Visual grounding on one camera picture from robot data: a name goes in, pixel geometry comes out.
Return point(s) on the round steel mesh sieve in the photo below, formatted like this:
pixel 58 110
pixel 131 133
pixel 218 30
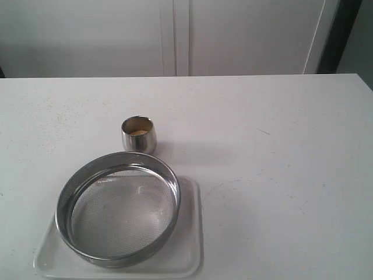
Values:
pixel 119 209

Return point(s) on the white cabinet doors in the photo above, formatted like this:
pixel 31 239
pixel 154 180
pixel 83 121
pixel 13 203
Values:
pixel 162 38

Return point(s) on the stainless steel cup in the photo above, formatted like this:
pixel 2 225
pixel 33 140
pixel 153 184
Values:
pixel 146 143

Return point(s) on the yellow and white grain pile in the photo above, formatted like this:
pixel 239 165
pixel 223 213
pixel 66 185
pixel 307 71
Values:
pixel 138 132

